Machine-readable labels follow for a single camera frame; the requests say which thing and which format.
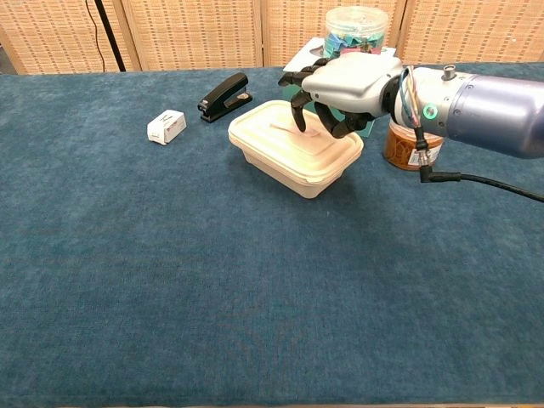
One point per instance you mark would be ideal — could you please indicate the black stapler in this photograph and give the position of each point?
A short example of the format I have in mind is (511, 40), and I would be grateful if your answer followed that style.
(221, 98)

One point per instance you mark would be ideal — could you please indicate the cream lidded food container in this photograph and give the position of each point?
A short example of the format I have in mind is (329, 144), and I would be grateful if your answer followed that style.
(289, 157)

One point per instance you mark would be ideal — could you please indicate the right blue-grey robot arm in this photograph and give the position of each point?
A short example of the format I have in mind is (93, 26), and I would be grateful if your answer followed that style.
(489, 110)

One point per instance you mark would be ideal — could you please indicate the clear jar of binder clips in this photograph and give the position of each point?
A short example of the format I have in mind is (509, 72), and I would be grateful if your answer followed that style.
(357, 25)

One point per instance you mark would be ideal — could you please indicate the teal cardboard box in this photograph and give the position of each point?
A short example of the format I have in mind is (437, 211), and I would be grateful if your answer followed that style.
(297, 64)

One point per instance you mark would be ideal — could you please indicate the small white staple box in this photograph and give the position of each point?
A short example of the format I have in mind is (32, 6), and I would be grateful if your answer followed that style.
(166, 127)

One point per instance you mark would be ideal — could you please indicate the bamboo folding screen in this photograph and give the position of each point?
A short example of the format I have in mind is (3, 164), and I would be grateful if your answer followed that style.
(191, 34)

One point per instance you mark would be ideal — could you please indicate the blue table cloth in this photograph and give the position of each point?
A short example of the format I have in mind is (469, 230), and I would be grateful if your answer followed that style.
(255, 276)

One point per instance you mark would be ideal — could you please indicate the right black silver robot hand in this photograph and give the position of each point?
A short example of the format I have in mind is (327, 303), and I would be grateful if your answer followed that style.
(353, 81)

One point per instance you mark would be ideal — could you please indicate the clear jar of rubber bands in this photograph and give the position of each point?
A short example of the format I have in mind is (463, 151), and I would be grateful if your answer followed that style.
(399, 149)

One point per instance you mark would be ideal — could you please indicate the black tripod stand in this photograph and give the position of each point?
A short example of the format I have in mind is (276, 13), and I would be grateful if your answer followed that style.
(110, 38)

